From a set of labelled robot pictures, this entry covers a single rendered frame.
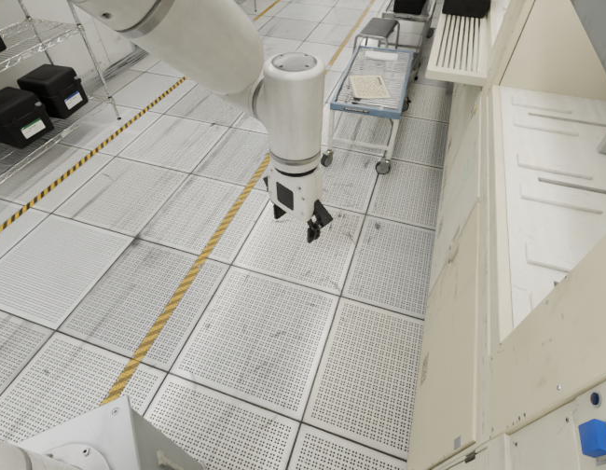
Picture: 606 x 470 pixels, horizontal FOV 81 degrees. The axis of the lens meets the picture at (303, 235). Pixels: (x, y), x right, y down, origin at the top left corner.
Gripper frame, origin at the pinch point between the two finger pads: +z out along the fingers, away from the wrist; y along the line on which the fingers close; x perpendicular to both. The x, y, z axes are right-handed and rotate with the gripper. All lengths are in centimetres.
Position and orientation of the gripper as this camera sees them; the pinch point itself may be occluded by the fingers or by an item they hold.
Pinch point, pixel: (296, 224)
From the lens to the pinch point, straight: 71.0
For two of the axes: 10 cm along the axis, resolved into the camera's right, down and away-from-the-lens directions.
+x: 6.9, -5.4, 4.8
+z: 0.0, 6.6, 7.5
